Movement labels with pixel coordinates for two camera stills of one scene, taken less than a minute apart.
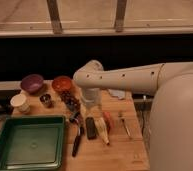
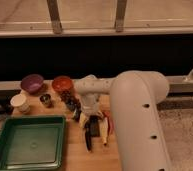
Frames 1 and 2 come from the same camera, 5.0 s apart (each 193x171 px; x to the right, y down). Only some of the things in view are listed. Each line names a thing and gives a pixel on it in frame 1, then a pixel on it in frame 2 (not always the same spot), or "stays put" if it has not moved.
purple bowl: x=32 y=83 stays put
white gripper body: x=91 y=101 stays put
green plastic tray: x=29 y=143 stays put
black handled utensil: x=77 y=141 → x=88 y=138
